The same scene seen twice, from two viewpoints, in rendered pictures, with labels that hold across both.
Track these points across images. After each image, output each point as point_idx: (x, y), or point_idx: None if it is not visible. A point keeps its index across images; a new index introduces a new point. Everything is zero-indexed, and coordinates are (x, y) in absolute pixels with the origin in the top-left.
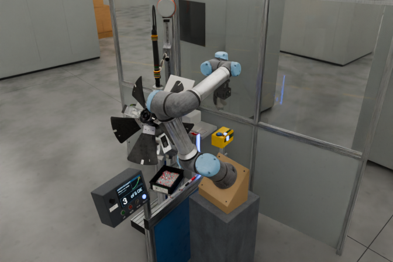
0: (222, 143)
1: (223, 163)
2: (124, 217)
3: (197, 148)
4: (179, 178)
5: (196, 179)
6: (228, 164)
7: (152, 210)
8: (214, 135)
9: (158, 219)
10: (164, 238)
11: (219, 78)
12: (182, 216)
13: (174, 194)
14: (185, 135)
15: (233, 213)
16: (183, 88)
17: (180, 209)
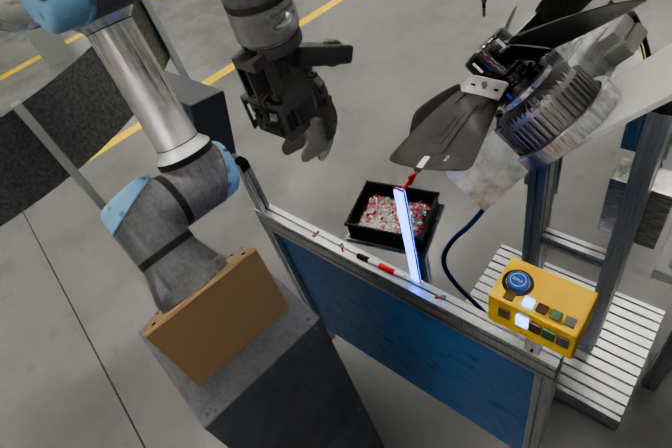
0: (488, 307)
1: (140, 245)
2: None
3: (400, 224)
4: (394, 238)
5: (387, 279)
6: (179, 274)
7: (280, 210)
8: (508, 265)
9: (278, 229)
10: (315, 276)
11: None
12: (361, 297)
13: (328, 238)
14: (127, 100)
15: None
16: (530, 31)
17: (349, 278)
